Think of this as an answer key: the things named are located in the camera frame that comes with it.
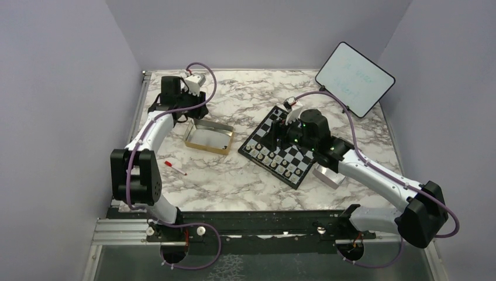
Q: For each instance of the yellow metal tin box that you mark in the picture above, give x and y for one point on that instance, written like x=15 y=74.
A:
x=209 y=136

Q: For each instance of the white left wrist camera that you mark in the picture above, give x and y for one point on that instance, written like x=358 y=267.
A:
x=193 y=84

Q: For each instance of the red and white marker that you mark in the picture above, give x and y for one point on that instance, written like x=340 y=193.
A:
x=169 y=164

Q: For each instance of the aluminium frame rail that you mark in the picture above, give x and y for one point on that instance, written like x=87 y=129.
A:
x=134 y=111

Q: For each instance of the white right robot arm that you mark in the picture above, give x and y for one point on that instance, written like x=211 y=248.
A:
x=420 y=210

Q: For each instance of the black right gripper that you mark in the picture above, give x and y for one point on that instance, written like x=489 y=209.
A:
x=277 y=132

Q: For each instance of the small whiteboard on stand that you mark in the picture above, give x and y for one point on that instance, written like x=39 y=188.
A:
x=354 y=79

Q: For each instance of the black and white chessboard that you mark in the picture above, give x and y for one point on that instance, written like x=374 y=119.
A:
x=299 y=158

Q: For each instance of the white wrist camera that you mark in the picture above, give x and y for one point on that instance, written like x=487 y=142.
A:
x=193 y=84
x=294 y=108

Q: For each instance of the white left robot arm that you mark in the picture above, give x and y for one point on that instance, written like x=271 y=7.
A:
x=135 y=175

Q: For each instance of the silver metal tin lid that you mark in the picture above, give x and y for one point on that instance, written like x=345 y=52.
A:
x=328 y=176

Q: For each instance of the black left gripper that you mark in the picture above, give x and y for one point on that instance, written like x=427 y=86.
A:
x=197 y=112

